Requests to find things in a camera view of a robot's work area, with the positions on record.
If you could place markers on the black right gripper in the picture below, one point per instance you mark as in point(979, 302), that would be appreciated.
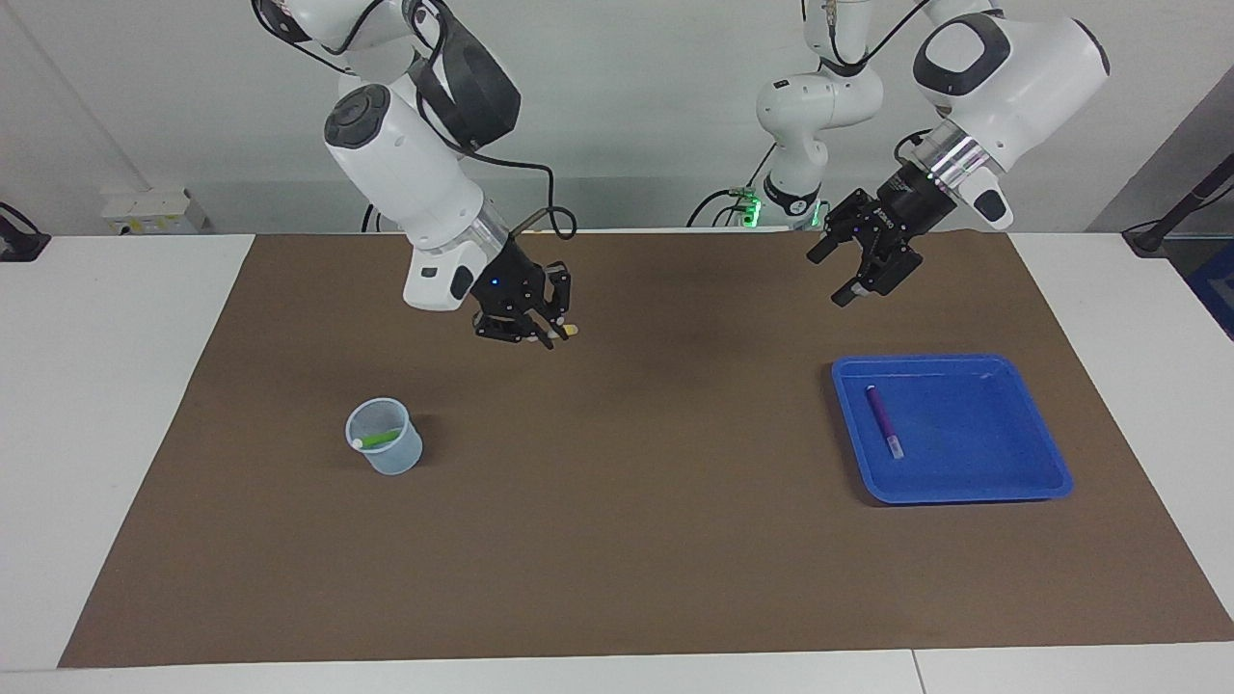
point(506, 284)

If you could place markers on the black table clamp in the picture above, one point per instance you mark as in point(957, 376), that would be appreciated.
point(19, 241)

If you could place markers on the blue plastic tray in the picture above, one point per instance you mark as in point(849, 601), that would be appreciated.
point(974, 453)

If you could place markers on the purple pen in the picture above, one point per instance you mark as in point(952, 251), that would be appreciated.
point(882, 419)

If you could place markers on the yellow pen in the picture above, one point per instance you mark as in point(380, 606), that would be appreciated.
point(569, 331)

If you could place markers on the blue crate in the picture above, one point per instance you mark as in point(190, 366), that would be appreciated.
point(1217, 289)

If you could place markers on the white socket box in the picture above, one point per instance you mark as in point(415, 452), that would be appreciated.
point(154, 212)

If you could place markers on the translucent plastic cup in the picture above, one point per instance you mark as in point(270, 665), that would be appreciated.
point(395, 461)

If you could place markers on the green pen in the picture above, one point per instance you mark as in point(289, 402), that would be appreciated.
point(381, 439)

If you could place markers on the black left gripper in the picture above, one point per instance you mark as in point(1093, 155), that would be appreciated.
point(897, 217)

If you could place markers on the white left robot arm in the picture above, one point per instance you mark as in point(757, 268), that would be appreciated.
point(1012, 77)

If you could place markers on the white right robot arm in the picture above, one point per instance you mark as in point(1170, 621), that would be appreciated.
point(405, 164)

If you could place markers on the brown table mat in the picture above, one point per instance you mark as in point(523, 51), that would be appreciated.
point(617, 482)

